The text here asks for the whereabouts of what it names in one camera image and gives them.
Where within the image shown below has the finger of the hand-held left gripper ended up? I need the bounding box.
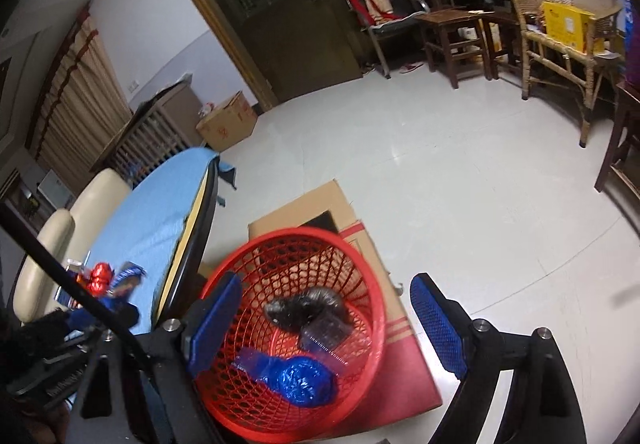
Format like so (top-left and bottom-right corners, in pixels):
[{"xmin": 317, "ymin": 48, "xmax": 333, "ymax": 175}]
[{"xmin": 65, "ymin": 296, "xmax": 141, "ymax": 332}]

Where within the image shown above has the red plastic basket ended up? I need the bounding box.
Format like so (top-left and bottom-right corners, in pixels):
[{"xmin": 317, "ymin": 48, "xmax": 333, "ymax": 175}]
[{"xmin": 192, "ymin": 226, "xmax": 386, "ymax": 442}]

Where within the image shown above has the dark wooden chair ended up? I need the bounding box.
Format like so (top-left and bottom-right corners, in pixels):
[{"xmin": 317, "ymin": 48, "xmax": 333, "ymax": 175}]
[{"xmin": 595, "ymin": 79, "xmax": 640, "ymax": 195}]

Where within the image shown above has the cream leather sofa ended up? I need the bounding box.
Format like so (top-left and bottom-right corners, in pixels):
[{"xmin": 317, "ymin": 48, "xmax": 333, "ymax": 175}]
[{"xmin": 12, "ymin": 168, "xmax": 132, "ymax": 325}]

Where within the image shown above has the dark wooden side table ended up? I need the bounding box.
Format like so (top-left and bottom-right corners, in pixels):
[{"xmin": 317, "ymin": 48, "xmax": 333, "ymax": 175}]
[{"xmin": 482, "ymin": 11, "xmax": 523, "ymax": 80}]

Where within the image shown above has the beige curtain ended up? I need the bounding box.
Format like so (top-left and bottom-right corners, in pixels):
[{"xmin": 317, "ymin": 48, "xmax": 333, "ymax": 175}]
[{"xmin": 27, "ymin": 16, "xmax": 133, "ymax": 195}]

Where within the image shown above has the blue tablecloth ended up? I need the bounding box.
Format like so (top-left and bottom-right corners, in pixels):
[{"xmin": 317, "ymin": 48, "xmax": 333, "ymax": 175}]
[{"xmin": 75, "ymin": 146, "xmax": 238, "ymax": 340}]

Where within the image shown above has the white board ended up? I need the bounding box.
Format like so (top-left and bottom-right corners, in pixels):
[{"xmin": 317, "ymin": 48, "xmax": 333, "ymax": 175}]
[{"xmin": 39, "ymin": 171, "xmax": 76, "ymax": 210}]

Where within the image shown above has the round wooden table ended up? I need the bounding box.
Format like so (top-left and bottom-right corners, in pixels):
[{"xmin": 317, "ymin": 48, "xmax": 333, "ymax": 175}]
[{"xmin": 155, "ymin": 156, "xmax": 223, "ymax": 330}]

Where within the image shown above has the yellow flat box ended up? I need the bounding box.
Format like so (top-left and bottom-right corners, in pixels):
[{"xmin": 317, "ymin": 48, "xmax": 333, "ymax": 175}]
[{"xmin": 540, "ymin": 0, "xmax": 596, "ymax": 55}]

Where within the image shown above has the flattened cardboard sheet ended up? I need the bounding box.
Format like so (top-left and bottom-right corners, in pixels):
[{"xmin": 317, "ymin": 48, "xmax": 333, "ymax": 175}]
[{"xmin": 200, "ymin": 179, "xmax": 443, "ymax": 440}]

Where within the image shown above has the black plastic bag bundle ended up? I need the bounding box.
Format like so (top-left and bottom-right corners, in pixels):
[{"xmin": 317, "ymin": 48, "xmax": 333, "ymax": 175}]
[{"xmin": 264, "ymin": 287, "xmax": 353, "ymax": 352}]

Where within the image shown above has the red plastic bag bundle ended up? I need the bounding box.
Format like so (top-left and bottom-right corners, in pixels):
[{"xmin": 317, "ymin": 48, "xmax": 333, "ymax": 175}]
[{"xmin": 82, "ymin": 262, "xmax": 115, "ymax": 297}]

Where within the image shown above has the wooden baby crib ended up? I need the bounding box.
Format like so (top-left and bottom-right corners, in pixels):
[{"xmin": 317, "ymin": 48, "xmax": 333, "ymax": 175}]
[{"xmin": 90, "ymin": 83, "xmax": 206, "ymax": 180}]

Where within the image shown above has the large cardboard box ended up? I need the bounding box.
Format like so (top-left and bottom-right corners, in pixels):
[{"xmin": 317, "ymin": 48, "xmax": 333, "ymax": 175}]
[{"xmin": 196, "ymin": 91, "xmax": 258, "ymax": 152}]

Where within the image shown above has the metal frame chair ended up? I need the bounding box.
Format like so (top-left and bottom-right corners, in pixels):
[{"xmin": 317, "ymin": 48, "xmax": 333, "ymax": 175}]
[{"xmin": 337, "ymin": 0, "xmax": 431, "ymax": 77}]

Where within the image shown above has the dark wooden double door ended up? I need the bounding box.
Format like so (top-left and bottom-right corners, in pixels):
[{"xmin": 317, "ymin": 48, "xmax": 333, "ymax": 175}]
[{"xmin": 152, "ymin": 0, "xmax": 426, "ymax": 110}]

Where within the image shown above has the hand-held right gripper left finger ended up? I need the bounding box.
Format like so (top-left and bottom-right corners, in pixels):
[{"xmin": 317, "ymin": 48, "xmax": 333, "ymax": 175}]
[{"xmin": 75, "ymin": 271, "xmax": 243, "ymax": 444}]

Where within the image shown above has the dark wooden stool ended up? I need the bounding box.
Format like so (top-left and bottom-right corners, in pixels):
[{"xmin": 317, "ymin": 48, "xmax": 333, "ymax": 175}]
[{"xmin": 415, "ymin": 9, "xmax": 491, "ymax": 90}]

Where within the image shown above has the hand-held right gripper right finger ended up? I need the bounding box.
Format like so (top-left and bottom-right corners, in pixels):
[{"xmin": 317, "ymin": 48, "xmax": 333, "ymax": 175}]
[{"xmin": 410, "ymin": 272, "xmax": 588, "ymax": 444}]

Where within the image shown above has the blue plastic bag bundle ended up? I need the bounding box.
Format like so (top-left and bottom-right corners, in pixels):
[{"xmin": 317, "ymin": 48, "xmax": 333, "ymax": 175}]
[{"xmin": 235, "ymin": 348, "xmax": 337, "ymax": 407}]

